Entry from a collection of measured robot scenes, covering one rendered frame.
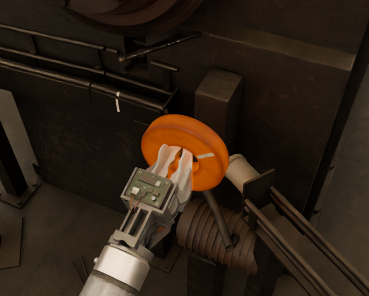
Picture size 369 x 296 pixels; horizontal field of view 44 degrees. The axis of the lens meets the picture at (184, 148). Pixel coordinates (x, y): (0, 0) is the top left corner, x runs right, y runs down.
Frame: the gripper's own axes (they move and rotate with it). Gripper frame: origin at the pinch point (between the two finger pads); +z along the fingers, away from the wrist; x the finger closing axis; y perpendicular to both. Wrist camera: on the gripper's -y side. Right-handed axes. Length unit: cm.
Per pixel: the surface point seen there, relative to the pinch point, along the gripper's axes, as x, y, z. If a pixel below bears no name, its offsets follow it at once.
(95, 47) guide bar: 36.2, -16.8, 24.3
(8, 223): 72, -84, -16
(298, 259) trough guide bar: -24.0, -13.3, -7.1
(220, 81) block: 2.3, -10.9, 21.6
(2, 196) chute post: 82, -87, -7
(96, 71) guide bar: 35.6, -21.9, 20.7
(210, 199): -2.8, -28.2, 2.1
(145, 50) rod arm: 15.4, 0.3, 16.2
